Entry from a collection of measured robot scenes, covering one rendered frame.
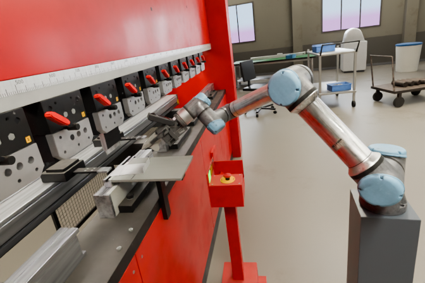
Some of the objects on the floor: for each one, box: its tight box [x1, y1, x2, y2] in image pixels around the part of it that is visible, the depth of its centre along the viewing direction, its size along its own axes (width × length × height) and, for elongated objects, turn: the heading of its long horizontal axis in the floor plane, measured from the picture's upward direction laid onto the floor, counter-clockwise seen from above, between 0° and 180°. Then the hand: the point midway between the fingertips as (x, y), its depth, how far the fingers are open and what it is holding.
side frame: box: [166, 0, 242, 157], centre depth 314 cm, size 25×85×230 cm, turn 102°
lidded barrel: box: [395, 42, 423, 72], centre depth 699 cm, size 58×59×71 cm
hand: (143, 146), depth 114 cm, fingers closed
